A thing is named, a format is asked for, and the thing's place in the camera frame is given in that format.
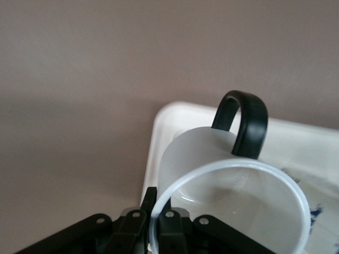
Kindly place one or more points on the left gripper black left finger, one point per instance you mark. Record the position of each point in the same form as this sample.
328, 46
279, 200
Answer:
106, 235

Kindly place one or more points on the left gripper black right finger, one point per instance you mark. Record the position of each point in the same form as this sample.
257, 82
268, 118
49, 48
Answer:
201, 238

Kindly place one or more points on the cream tray with bear print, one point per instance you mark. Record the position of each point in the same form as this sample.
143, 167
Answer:
169, 119

